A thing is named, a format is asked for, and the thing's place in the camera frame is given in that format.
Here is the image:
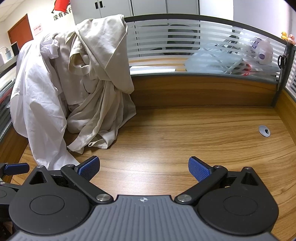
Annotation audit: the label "beige garment pile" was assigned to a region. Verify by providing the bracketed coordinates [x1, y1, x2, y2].
[40, 14, 137, 154]

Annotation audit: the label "clear plastic bag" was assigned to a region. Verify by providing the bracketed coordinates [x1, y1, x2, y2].
[184, 38, 273, 76]

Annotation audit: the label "grey metal cabinet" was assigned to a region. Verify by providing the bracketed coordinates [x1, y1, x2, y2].
[70, 0, 199, 23]

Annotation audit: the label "white paper sheet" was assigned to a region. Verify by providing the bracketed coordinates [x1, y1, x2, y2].
[129, 66, 176, 75]

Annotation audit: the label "yellow rubber duck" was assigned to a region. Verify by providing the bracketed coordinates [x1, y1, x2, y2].
[281, 32, 288, 41]

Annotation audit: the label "black scissors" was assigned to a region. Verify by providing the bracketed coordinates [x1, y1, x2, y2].
[277, 55, 287, 69]

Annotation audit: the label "brown wooden door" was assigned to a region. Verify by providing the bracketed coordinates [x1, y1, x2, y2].
[8, 14, 33, 49]

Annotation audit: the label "pink toy figure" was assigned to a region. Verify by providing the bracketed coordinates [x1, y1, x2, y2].
[287, 34, 296, 45]

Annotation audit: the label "grey desk cable grommet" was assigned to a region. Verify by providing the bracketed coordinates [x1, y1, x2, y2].
[258, 125, 271, 138]

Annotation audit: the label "white garment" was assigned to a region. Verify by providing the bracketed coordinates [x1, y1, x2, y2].
[10, 38, 78, 170]

